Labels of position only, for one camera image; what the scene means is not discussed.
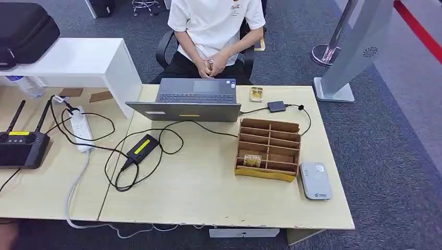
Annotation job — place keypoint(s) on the white desk crossbar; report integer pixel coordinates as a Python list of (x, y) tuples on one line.
[(243, 232)]

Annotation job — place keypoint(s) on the black bag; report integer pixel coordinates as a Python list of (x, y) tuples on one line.
[(102, 7)]

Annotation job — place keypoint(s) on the chrome chair base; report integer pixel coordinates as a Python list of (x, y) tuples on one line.
[(144, 5)]

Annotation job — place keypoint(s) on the chrome stanchion post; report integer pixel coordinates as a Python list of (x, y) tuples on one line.
[(324, 55)]

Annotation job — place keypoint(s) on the clear water bottle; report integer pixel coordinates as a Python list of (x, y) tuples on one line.
[(29, 88)]

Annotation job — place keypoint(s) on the black carrying case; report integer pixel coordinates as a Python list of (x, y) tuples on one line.
[(24, 32)]

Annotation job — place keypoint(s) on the grey kiosk stand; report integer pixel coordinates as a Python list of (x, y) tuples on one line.
[(359, 41)]

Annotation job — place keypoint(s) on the desk leg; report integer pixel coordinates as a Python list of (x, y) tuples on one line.
[(300, 236)]

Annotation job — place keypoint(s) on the person's hand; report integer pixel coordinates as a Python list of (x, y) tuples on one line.
[(219, 64), (200, 69)]

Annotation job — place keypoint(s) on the gold printed card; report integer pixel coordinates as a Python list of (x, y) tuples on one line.
[(252, 161)]

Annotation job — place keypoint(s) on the person's left hand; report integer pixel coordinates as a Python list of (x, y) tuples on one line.
[(219, 64)]

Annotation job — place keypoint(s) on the white power strip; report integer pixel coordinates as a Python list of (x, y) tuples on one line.
[(82, 133)]

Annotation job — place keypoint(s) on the black remote controller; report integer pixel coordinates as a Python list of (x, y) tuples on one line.
[(22, 151)]

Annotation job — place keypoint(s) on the person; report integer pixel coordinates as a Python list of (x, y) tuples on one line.
[(214, 31)]

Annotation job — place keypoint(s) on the white desk shelf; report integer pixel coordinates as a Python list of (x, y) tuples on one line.
[(76, 60)]

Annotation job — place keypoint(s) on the wooden card box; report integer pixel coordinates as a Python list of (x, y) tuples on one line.
[(272, 138)]

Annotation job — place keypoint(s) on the small dark adapter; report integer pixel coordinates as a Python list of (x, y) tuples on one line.
[(277, 106)]

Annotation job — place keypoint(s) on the stack of cards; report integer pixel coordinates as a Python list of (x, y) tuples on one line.
[(208, 65)]

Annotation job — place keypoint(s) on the black power brick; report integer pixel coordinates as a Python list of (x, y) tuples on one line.
[(142, 149)]

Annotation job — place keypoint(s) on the black office chair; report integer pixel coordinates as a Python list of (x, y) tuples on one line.
[(162, 51)]

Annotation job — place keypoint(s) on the grey card reader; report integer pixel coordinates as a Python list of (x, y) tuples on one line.
[(316, 182)]

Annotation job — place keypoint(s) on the grey laptop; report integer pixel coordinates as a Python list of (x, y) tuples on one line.
[(195, 103)]

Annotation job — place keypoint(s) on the brown cardboard piece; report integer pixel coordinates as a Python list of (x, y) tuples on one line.
[(101, 96), (70, 92)]

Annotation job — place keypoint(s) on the person's right hand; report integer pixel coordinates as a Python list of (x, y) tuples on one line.
[(200, 69)]

